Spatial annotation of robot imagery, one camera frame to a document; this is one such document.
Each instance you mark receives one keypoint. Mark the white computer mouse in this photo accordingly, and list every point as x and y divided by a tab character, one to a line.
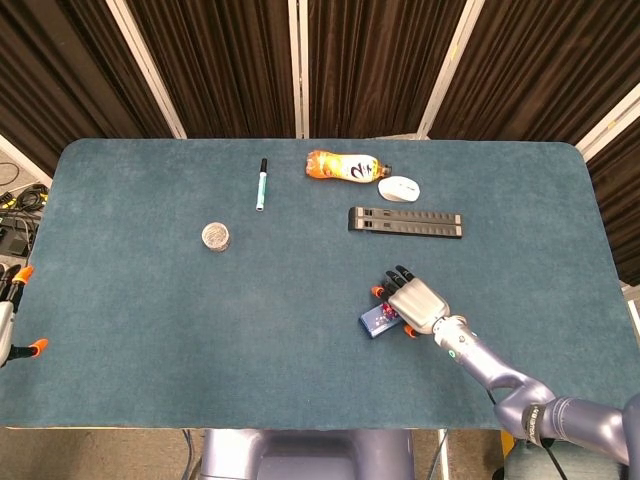
398	189

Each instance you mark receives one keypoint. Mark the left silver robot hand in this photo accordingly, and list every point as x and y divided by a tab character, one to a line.
6	325

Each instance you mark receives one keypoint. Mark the teal grey rounded cover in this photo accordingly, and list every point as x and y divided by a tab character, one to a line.
530	465

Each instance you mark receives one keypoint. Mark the black slotted folding stand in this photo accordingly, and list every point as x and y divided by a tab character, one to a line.
405	225

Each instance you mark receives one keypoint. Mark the brown curtain partition panel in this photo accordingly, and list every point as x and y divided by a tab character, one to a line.
225	65
620	200
50	75
375	65
540	65

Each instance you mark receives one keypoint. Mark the green marker pen black cap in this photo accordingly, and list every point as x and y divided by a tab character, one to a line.
261	187

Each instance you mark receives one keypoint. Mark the purple-grey robot torso base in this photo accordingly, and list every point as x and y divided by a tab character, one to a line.
305	455

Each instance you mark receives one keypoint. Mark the clear jar of metal clips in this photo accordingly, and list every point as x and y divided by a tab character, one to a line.
216	236

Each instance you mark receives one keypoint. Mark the blue felt table cover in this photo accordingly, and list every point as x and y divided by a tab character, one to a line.
150	325

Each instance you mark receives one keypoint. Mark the orange drink plastic bottle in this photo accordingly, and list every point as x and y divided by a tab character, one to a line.
345	167

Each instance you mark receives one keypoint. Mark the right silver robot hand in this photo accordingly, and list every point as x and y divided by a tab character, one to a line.
417	305

